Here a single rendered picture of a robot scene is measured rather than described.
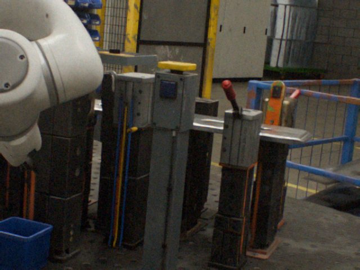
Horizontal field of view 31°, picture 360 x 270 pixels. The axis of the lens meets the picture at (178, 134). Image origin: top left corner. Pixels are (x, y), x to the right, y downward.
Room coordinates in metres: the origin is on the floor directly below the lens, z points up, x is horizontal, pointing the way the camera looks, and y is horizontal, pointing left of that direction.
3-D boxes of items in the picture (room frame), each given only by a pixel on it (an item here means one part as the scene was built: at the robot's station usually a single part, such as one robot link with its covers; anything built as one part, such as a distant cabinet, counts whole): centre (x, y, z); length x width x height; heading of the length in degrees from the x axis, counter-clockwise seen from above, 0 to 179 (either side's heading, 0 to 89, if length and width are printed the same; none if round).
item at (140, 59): (1.39, 0.26, 1.16); 0.37 x 0.14 x 0.02; 69
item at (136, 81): (1.51, 0.11, 0.90); 0.13 x 0.10 x 0.41; 159
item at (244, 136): (1.42, -0.14, 0.88); 0.11 x 0.10 x 0.36; 159
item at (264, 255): (1.56, -0.24, 0.84); 0.18 x 0.06 x 0.29; 159
